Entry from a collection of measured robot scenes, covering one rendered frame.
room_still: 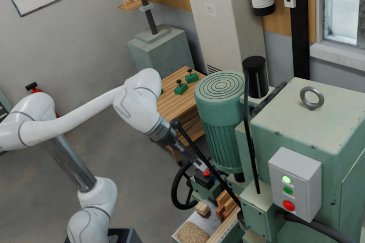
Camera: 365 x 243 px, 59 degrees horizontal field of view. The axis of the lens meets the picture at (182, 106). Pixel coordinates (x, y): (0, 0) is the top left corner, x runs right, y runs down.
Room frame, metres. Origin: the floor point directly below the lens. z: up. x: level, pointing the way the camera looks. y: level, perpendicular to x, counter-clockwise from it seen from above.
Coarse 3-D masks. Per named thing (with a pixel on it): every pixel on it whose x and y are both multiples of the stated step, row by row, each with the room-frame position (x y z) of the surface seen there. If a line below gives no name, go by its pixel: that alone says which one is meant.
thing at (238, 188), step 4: (228, 176) 0.85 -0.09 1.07; (232, 176) 0.84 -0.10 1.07; (228, 180) 0.83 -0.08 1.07; (232, 180) 0.82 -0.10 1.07; (228, 184) 0.84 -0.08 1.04; (232, 184) 0.82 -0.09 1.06; (236, 184) 0.80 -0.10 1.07; (240, 184) 0.79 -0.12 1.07; (244, 184) 0.79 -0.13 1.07; (232, 188) 0.82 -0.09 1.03; (236, 188) 0.80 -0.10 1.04; (240, 188) 0.79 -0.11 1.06; (244, 188) 0.77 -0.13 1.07; (236, 192) 0.81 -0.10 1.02; (240, 192) 0.79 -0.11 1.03
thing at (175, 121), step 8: (176, 120) 0.81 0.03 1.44; (176, 128) 0.80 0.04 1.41; (184, 136) 0.79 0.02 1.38; (192, 144) 0.77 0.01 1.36; (200, 152) 0.75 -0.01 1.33; (216, 176) 0.70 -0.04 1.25; (224, 184) 0.69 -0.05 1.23; (232, 192) 0.67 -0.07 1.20; (240, 208) 0.64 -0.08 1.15; (240, 216) 0.62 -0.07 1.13
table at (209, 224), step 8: (200, 200) 0.94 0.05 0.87; (208, 200) 0.90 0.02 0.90; (216, 200) 0.89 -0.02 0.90; (216, 208) 0.85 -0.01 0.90; (192, 216) 0.85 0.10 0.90; (200, 216) 0.83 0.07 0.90; (208, 216) 0.82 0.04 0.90; (216, 216) 0.81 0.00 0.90; (200, 224) 0.80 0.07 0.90; (208, 224) 0.79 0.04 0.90; (216, 224) 0.78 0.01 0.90; (176, 232) 0.80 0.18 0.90; (208, 232) 0.76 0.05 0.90; (240, 232) 0.72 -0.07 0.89; (176, 240) 0.76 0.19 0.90; (232, 240) 0.70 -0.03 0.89
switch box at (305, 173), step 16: (272, 160) 0.50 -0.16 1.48; (288, 160) 0.49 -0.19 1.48; (304, 160) 0.48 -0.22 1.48; (272, 176) 0.49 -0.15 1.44; (288, 176) 0.46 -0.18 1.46; (304, 176) 0.43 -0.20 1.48; (320, 176) 0.45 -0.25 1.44; (272, 192) 0.50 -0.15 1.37; (304, 192) 0.43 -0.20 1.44; (320, 192) 0.45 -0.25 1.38; (304, 208) 0.43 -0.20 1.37
